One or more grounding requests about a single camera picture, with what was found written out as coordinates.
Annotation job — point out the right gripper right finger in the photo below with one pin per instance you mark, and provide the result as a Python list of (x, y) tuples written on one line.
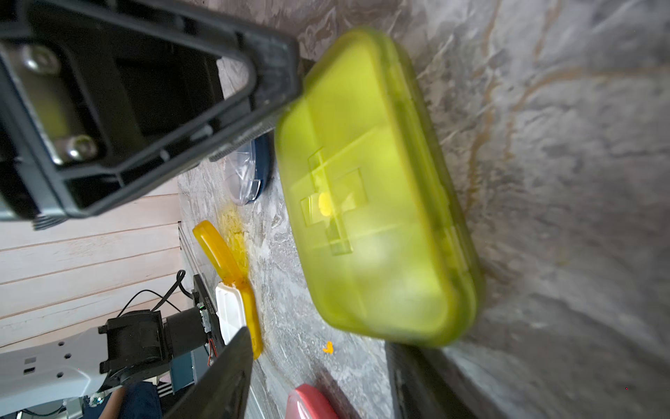
[(417, 389)]

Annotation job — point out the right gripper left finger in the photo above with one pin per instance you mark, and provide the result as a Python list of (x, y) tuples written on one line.
[(223, 390)]

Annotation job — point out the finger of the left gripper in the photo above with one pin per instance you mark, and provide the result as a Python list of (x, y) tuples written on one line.
[(103, 101)]

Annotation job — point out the pink pillbox clear lid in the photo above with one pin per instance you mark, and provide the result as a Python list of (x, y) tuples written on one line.
[(306, 402)]

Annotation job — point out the yellow lid white pillbox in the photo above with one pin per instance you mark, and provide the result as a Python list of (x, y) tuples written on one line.
[(235, 299)]

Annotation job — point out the green lid white pillbox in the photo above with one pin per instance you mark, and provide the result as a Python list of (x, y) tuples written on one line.
[(378, 228)]

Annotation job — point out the round dark blue pillbox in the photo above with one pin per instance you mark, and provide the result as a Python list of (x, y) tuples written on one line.
[(247, 170)]

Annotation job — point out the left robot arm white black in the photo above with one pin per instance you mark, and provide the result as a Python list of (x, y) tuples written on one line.
[(129, 348)]

